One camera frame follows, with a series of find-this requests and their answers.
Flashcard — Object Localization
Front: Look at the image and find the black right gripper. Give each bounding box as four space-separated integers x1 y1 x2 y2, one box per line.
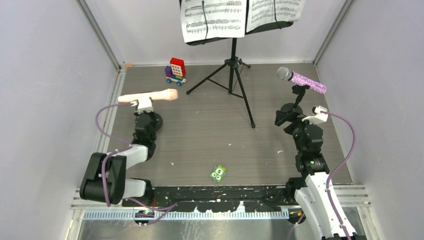
275 108 319 154

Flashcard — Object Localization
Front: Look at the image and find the black microphone stand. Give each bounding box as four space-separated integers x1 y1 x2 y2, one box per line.
280 85 310 114
150 112 164 131

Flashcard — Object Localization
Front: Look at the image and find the beige microphone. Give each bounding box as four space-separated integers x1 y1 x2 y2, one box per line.
117 88 179 103

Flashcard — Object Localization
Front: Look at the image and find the black music stand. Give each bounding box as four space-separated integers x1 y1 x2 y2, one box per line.
186 19 294 129

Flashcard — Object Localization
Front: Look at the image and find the sheet music page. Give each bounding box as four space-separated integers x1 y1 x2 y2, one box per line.
245 0 306 33
180 0 248 44

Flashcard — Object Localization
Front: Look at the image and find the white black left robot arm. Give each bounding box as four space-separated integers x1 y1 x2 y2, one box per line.
79 112 163 207

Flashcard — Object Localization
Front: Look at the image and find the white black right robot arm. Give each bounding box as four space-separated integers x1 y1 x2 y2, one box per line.
274 103 366 240

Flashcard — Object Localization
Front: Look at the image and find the purple glitter microphone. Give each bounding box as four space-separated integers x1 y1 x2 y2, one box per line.
276 67 327 94

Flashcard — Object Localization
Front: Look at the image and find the colourful toy block truck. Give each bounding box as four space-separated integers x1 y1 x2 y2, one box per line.
164 57 187 86

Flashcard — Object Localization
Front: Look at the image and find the green toy block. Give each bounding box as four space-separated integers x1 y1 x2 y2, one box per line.
209 165 226 183

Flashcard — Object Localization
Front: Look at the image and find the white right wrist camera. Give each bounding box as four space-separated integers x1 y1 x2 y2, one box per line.
301 105 329 125

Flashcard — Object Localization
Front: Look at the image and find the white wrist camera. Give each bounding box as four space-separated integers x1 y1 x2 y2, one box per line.
130 97 154 115
301 105 329 125

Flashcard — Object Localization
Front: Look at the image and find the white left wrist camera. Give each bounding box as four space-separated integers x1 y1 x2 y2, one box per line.
130 97 154 115

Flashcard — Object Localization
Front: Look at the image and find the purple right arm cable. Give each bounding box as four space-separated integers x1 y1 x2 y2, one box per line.
288 110 357 240

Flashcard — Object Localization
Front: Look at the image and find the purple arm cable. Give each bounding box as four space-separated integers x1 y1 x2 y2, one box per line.
95 102 178 228
288 110 357 240

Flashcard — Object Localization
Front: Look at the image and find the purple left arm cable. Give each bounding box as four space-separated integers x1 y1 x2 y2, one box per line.
95 102 178 228

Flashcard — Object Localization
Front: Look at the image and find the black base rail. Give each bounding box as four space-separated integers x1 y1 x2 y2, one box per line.
136 185 299 213

